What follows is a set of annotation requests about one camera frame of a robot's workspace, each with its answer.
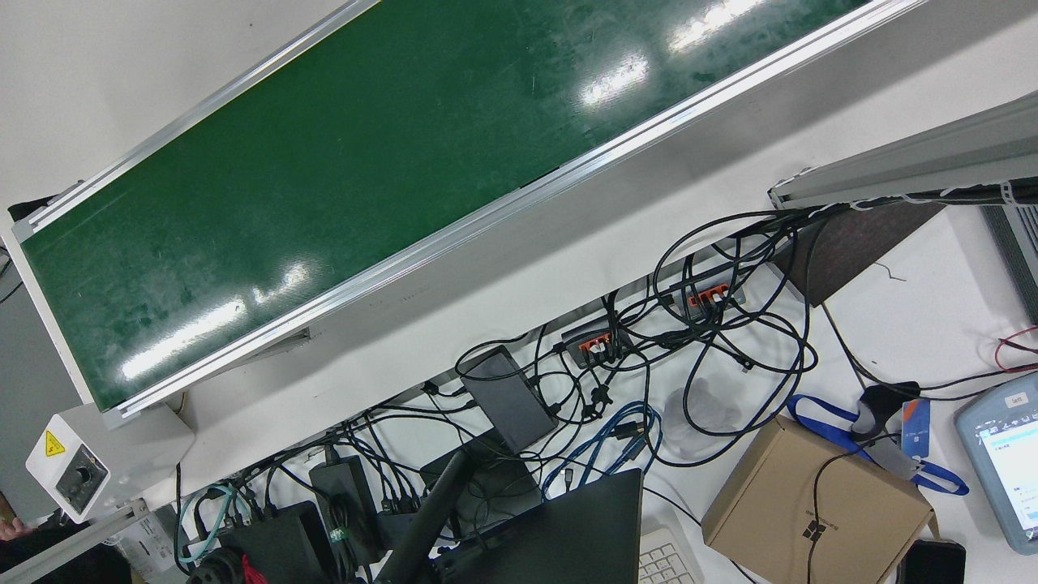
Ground black looped cable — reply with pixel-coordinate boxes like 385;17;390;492
651;209;820;470

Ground black pole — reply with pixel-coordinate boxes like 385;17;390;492
375;450;473;584

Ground grey vented device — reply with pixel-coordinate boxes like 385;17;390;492
980;203;1038;325

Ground black flat device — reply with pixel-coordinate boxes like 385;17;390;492
419;430;543;538

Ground white control box with knob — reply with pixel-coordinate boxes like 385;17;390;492
24;403;195;524

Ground blue orange badge card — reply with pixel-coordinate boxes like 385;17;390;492
901;397;932;461

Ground black power adapter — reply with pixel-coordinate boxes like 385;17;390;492
309;455;384;564

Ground green conveyor belt aluminium frame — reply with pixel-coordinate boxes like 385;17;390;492
8;0;929;431

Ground grey teach pendant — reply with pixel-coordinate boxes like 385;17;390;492
954;380;1038;556

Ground teal cable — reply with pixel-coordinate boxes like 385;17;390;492
176;483;248;565

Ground white keyboard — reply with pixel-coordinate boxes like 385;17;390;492
637;526;705;584

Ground black strap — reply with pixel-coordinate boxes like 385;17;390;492
850;381;923;443

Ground long black cable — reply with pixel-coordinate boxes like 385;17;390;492
821;302;1038;394

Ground dark grey hub box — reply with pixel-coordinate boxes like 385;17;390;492
459;346;560;455

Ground black power strip orange switches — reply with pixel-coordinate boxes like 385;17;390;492
560;315;629;363

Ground blue cable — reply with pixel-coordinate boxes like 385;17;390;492
540;401;664;498

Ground clear plastic bag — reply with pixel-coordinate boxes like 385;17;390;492
663;376;744;460

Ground blue lanyard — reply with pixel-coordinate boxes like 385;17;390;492
787;394;970;496

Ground black cable over cardboard box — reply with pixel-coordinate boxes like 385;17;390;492
808;434;905;584

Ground black round knob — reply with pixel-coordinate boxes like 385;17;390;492
187;547;248;584

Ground grey power strip orange switches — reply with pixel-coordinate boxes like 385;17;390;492
649;258;748;316

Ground aluminium bar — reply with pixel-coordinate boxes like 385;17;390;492
0;499;152;584

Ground dark brown panel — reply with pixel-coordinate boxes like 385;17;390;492
774;201;948;308

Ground brown cardboard box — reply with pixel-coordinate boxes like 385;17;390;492
701;415;935;578

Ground grey aluminium profile beam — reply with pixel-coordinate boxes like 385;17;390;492
767;89;1038;210

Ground white labelled box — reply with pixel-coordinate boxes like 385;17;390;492
120;509;181;582

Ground grey tag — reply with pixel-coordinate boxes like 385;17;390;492
860;434;925;481

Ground black phone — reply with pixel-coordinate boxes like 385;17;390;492
896;539;967;584

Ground red cable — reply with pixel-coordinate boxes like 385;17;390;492
995;326;1038;375

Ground black box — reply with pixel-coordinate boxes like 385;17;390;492
217;500;340;584

